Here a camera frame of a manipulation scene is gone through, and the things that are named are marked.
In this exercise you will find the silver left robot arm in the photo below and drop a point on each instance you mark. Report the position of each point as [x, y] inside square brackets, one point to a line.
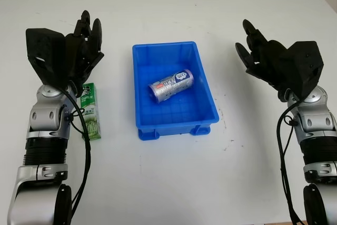
[44, 119]

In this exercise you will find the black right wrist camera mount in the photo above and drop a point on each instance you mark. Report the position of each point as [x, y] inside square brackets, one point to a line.
[305, 67]

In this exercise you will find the green toothpaste box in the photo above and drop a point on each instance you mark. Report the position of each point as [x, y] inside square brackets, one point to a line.
[92, 119]

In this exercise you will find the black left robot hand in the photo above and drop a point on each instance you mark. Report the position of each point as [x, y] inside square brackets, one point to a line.
[81, 51]

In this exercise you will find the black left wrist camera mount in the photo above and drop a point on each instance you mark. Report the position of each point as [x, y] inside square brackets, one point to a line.
[44, 53]

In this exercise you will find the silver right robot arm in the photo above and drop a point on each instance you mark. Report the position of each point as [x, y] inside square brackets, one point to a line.
[316, 125]

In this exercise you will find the silver purple bag roll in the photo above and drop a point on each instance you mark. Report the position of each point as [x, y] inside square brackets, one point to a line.
[171, 85]

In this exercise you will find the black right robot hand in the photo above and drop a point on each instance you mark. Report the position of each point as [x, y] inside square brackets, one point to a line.
[271, 64]

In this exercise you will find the blue plastic tray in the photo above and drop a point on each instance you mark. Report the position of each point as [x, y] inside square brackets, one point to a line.
[173, 119]

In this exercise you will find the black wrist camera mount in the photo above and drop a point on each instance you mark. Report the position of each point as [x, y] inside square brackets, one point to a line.
[305, 67]
[44, 53]

